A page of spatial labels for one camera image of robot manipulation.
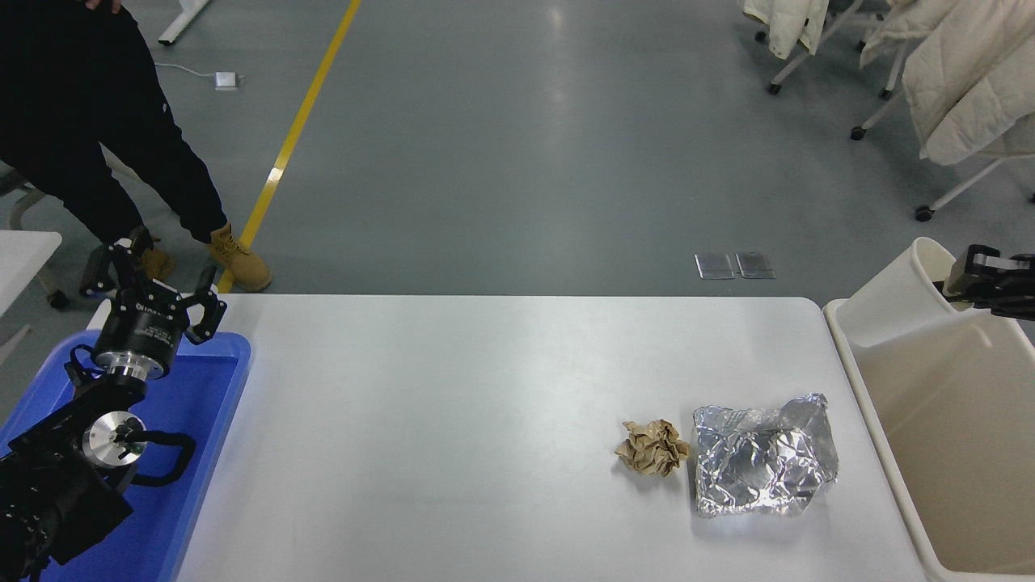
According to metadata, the large pale plastic bin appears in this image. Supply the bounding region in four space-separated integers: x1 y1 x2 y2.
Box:
823 297 1035 582

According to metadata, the white power adapter with cable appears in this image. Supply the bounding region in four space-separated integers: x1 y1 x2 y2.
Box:
154 61 242 91

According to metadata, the white desk foot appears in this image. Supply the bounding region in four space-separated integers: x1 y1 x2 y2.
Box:
158 0 213 47

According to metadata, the white paper cup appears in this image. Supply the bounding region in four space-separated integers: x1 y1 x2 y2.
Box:
837 237 971 348

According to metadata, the blue plastic tray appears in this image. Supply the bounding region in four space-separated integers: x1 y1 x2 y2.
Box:
0 331 252 582

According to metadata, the white-legged rolling chair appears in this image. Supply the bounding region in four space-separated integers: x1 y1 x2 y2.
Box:
849 85 1035 223
880 40 912 101
754 0 890 96

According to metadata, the small white table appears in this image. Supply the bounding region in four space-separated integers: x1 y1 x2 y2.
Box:
0 229 70 310

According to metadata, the tan paper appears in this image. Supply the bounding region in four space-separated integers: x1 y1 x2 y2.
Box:
615 419 692 479

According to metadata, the large cream padded coat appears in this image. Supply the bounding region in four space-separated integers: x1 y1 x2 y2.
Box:
902 0 1035 168

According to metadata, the person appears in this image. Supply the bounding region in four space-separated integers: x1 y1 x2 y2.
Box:
0 0 273 293

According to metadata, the silver foil tray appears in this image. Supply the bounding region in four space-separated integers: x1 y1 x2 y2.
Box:
692 394 840 520

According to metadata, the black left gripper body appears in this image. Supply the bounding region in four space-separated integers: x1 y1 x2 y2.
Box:
91 289 193 370

